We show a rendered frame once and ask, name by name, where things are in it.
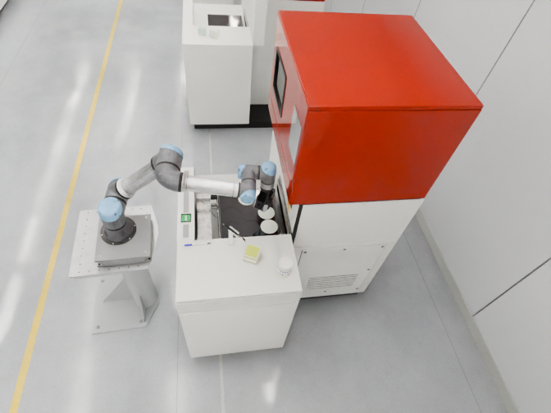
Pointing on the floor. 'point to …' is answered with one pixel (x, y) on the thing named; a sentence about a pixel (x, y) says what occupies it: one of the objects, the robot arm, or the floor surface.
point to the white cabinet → (237, 329)
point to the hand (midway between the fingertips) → (262, 211)
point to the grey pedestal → (125, 301)
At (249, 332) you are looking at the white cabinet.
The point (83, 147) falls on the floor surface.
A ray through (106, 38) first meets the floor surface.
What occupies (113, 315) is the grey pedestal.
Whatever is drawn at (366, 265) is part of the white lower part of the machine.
